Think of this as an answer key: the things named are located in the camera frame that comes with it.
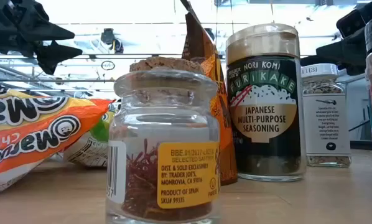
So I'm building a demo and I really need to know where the green-edged ramen noodle pack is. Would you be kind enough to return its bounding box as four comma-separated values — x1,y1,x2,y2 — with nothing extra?
62,101,120,169

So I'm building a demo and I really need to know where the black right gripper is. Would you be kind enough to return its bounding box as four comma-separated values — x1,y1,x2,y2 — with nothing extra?
300,0,372,76

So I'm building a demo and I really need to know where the beige cup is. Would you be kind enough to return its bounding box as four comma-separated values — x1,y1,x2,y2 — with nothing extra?
225,23,307,183

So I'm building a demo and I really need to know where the orange brown foil pouch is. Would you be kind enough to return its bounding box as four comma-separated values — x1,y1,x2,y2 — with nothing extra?
179,0,238,187

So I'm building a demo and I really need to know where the orange ramen noodle pack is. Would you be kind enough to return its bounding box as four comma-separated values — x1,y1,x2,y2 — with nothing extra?
0,83,114,196

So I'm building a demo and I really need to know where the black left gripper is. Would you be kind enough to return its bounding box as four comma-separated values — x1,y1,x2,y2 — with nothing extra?
0,0,83,76

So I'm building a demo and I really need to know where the white-lid seasoning jar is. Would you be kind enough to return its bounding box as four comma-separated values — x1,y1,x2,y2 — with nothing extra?
300,63,352,169

